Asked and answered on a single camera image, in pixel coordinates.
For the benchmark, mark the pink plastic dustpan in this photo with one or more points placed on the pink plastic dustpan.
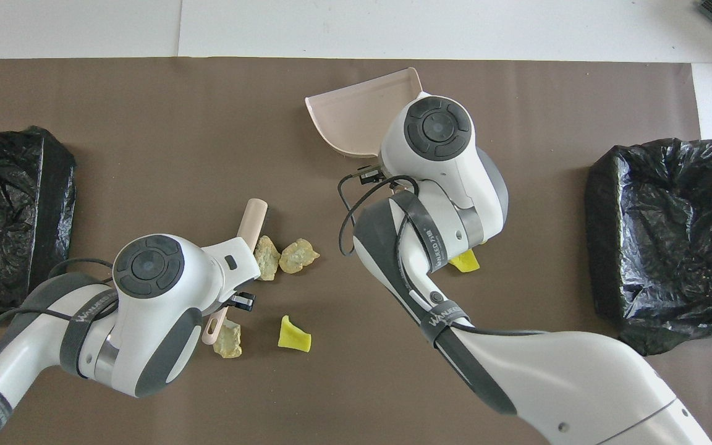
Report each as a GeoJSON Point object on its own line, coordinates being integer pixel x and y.
{"type": "Point", "coordinates": [356, 117]}

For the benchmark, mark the flat taut black bag bin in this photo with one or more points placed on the flat taut black bag bin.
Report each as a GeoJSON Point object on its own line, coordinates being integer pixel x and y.
{"type": "Point", "coordinates": [10, 216]}

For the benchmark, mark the yellow sponge piece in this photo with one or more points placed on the yellow sponge piece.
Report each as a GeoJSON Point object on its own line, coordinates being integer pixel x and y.
{"type": "Point", "coordinates": [467, 262]}
{"type": "Point", "coordinates": [294, 339]}

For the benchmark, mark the brown table mat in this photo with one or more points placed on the brown table mat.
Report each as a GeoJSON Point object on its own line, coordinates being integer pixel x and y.
{"type": "Point", "coordinates": [146, 154]}

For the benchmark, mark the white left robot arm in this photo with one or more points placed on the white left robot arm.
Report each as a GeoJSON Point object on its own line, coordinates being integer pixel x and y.
{"type": "Point", "coordinates": [146, 321]}

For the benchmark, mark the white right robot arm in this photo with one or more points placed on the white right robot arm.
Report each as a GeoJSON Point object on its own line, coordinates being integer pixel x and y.
{"type": "Point", "coordinates": [547, 371]}

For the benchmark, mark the beige brush black bristles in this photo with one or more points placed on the beige brush black bristles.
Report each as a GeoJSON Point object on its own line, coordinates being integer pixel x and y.
{"type": "Point", "coordinates": [252, 219]}

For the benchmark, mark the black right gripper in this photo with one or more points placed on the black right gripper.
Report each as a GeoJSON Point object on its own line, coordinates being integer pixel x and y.
{"type": "Point", "coordinates": [369, 175]}

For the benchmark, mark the crumpled open black bag bin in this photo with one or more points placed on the crumpled open black bag bin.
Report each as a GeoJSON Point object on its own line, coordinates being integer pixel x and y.
{"type": "Point", "coordinates": [640, 247]}

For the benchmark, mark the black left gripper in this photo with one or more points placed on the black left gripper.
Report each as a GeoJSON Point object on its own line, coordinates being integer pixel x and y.
{"type": "Point", "coordinates": [243, 301]}

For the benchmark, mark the pale yellowish foam chunk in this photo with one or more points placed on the pale yellowish foam chunk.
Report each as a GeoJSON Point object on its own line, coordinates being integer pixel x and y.
{"type": "Point", "coordinates": [266, 258]}
{"type": "Point", "coordinates": [297, 255]}
{"type": "Point", "coordinates": [230, 344]}

